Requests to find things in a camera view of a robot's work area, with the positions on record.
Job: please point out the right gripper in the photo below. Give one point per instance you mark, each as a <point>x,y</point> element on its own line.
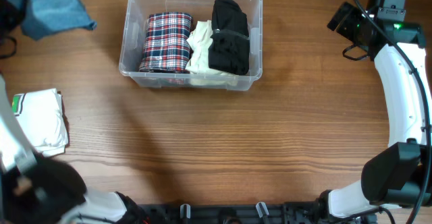
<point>353,15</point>

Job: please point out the blue denim jeans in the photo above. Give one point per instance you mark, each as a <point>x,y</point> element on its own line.
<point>48,17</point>

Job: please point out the white graphic t-shirt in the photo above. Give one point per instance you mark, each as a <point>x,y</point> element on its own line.
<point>40,115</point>

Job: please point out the black knit garment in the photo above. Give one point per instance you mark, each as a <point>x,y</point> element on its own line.
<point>230,49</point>

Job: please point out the cream cloth garment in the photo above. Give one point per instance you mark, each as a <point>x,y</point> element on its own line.
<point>200,40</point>

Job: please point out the red plaid shirt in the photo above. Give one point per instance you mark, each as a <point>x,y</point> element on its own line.
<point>166,49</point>

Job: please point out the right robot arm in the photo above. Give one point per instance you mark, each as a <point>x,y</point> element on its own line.
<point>400,176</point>

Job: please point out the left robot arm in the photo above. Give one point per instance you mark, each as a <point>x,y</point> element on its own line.
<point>57,192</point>

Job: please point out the clear plastic storage bin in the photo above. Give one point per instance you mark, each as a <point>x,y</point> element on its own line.
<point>134,37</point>

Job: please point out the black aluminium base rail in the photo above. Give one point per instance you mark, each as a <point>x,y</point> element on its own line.
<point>286,213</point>

